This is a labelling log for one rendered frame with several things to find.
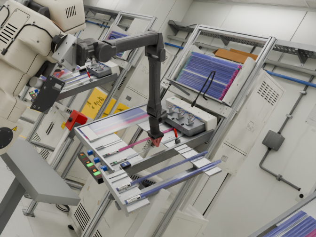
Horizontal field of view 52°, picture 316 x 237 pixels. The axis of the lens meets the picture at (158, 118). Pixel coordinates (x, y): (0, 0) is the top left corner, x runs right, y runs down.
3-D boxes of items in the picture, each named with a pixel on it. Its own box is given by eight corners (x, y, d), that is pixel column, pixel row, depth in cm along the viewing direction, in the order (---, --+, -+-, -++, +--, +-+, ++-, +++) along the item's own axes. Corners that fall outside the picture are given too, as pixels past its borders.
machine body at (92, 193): (95, 288, 201) (146, 201, 199) (62, 221, 256) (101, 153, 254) (166, 292, 241) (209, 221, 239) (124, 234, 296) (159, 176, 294)
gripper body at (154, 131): (155, 130, 204) (154, 119, 200) (164, 136, 196) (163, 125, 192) (146, 133, 201) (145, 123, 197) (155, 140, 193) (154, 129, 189)
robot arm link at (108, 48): (153, 25, 165) (168, 30, 160) (150, 51, 172) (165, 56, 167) (82, 39, 134) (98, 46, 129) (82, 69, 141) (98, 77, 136)
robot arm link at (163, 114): (146, 106, 190) (157, 111, 185) (159, 98, 197) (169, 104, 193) (145, 122, 197) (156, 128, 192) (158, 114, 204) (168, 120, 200)
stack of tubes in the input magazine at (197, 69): (219, 99, 208) (241, 63, 207) (174, 80, 248) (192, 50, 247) (230, 107, 216) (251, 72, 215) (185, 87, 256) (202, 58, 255)
